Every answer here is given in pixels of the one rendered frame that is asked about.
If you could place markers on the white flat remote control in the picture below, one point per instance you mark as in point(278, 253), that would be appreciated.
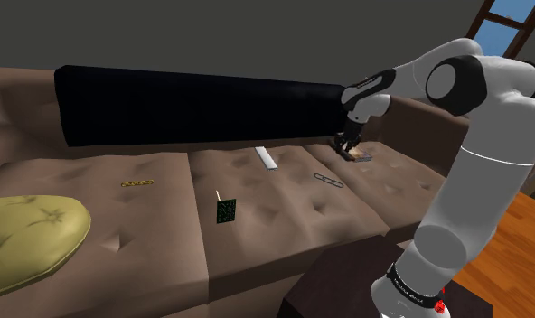
point(266, 158)

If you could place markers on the tan grey flat tablet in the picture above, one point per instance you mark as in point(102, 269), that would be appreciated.
point(362, 155)

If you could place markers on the brown framed window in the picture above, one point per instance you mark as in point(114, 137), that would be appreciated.
point(501, 26)

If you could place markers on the brown tufted sofa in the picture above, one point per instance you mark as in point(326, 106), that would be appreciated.
point(153, 238)

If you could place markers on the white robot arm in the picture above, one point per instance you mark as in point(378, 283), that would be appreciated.
point(492, 145)

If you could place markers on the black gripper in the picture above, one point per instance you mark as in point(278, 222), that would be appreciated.
point(353, 129)

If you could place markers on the long black bolster cushion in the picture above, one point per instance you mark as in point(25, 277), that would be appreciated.
point(197, 108)

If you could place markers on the green black patterned card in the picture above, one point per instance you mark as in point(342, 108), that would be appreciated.
point(226, 211)

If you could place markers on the yellow-green tufted cushion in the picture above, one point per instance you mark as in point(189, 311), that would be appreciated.
point(25, 238)

